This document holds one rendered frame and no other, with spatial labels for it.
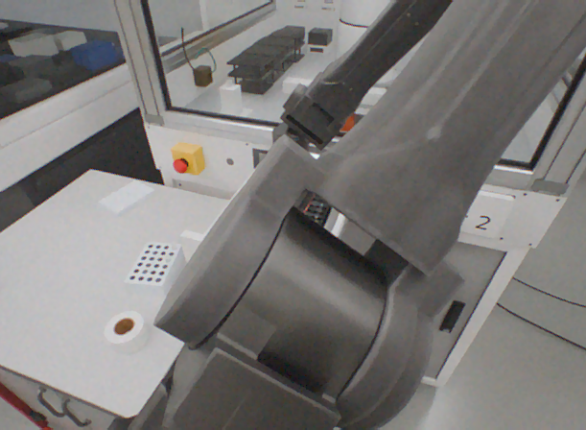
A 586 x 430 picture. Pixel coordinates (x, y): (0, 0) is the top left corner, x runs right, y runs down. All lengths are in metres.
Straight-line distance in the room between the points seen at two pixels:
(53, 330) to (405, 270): 0.78
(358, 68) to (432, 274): 0.33
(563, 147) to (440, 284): 0.69
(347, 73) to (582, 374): 1.66
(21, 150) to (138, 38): 0.50
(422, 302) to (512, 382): 1.58
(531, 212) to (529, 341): 1.05
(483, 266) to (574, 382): 0.92
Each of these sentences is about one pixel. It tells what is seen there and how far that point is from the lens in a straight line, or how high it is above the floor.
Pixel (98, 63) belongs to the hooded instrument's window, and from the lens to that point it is 1.47.
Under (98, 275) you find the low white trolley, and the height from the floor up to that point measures 0.76.
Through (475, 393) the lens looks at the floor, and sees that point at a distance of 1.66.
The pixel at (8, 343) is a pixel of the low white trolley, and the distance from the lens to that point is 0.90.
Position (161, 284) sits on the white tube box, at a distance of 0.80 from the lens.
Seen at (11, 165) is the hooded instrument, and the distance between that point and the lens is 1.27.
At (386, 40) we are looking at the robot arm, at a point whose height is 1.28.
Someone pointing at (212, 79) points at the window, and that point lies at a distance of 0.92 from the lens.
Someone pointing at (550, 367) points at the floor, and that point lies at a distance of 1.86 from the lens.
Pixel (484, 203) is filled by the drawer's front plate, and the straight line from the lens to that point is 0.87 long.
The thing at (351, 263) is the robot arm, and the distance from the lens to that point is 0.15.
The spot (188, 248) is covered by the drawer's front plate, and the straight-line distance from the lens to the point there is 0.71.
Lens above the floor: 1.38
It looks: 41 degrees down
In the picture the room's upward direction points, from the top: straight up
